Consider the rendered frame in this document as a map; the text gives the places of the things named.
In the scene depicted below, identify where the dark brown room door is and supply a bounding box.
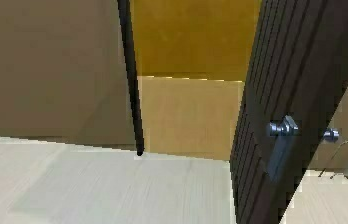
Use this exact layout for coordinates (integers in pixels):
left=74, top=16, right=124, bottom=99
left=229, top=0, right=348, bottom=224

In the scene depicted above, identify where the black door frame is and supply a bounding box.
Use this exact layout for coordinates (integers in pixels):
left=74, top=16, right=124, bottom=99
left=116, top=0, right=146, bottom=157

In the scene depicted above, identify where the silver lever door handle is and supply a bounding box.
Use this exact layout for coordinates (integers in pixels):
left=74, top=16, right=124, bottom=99
left=265, top=114, right=300, bottom=182

